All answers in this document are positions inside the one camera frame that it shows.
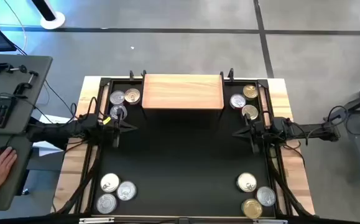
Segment red label seafood can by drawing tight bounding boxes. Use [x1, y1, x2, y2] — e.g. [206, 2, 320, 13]
[116, 180, 137, 202]
[109, 90, 126, 106]
[229, 93, 247, 110]
[256, 185, 277, 207]

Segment silver metal bracket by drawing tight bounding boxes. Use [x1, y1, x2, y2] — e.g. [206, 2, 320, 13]
[78, 217, 116, 224]
[252, 218, 288, 224]

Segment wooden shelf black legs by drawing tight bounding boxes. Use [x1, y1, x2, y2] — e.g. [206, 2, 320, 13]
[141, 73, 226, 121]

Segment blue label seafood can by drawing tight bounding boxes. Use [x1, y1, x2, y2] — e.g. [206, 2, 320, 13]
[236, 172, 258, 194]
[241, 104, 259, 121]
[124, 88, 141, 105]
[99, 172, 121, 194]

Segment white round-base floor stand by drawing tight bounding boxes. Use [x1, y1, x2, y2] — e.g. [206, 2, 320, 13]
[31, 0, 67, 30]

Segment green label seafood can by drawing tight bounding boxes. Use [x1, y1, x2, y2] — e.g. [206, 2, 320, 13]
[109, 104, 128, 121]
[242, 83, 259, 100]
[96, 193, 118, 215]
[241, 198, 264, 220]

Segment black desk clamp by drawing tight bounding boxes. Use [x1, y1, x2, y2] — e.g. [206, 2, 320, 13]
[0, 60, 28, 76]
[12, 70, 40, 96]

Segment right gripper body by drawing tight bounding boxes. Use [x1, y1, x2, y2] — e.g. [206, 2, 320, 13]
[251, 123, 266, 141]

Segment grey side desk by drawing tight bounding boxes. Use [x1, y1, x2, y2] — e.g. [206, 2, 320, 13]
[0, 53, 53, 212]

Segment black metal table frame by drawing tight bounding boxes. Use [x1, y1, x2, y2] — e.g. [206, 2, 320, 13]
[98, 76, 277, 218]

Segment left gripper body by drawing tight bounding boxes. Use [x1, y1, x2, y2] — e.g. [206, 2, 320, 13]
[102, 119, 117, 139]

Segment black cable bundle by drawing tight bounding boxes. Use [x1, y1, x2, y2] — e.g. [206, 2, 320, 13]
[266, 149, 316, 217]
[51, 144, 103, 215]

